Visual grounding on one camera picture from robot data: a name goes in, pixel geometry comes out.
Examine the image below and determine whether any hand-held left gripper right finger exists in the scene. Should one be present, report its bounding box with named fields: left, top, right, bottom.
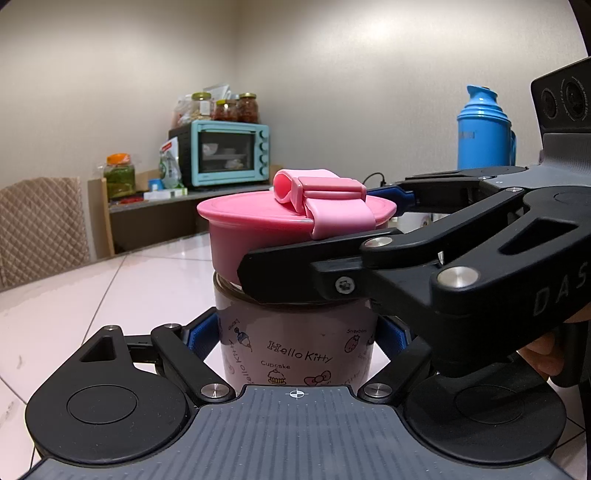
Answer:
left=358, top=316, right=435, bottom=404

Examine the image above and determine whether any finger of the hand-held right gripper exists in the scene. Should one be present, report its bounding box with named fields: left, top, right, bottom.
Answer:
left=237, top=185, right=591, bottom=306
left=368, top=166, right=542, bottom=217

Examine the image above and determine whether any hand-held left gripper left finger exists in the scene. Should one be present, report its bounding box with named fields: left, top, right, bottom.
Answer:
left=76, top=310, right=236, bottom=403

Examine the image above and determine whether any pink printed bottle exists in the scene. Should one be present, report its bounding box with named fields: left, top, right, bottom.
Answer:
left=213, top=270, right=387, bottom=389

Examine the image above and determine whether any pink bottle cap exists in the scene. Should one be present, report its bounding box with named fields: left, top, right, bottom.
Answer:
left=197, top=168, right=398, bottom=278

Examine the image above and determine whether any person's right hand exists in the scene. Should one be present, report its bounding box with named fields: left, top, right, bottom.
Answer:
left=518, top=331, right=563, bottom=385

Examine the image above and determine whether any blue thermos flask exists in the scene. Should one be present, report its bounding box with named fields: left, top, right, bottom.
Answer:
left=457, top=84, right=518, bottom=171

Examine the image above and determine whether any wooden side shelf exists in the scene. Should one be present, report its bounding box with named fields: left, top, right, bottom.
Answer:
left=88, top=164, right=285, bottom=259

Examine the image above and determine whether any teal toaster oven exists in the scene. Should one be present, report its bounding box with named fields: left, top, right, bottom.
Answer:
left=168, top=121, right=271, bottom=188

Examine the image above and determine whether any flat white box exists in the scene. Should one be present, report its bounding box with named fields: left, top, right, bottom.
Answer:
left=143, top=187, right=189, bottom=200

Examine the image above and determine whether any green white packet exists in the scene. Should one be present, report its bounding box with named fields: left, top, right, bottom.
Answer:
left=158, top=138, right=186, bottom=190

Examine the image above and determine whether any tall red filled jar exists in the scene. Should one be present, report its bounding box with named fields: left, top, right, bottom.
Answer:
left=237, top=93, right=260, bottom=125

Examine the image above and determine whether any small red filled jar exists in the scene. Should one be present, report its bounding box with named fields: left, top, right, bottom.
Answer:
left=213, top=99, right=239, bottom=123

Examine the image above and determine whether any orange lid pickle jar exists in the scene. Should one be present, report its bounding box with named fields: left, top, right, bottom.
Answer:
left=102, top=152, right=136, bottom=199

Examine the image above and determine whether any gold lid glass jar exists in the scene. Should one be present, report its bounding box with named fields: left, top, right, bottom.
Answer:
left=189, top=92, right=214, bottom=123

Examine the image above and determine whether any chair with quilted cover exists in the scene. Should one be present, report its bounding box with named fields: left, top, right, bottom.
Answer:
left=0, top=176, right=91, bottom=291

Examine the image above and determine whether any clear plastic food bag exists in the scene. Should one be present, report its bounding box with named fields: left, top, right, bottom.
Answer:
left=171, top=95, right=193, bottom=129

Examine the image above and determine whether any white paper packet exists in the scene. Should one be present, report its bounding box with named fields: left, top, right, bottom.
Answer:
left=202, top=83, right=232, bottom=103

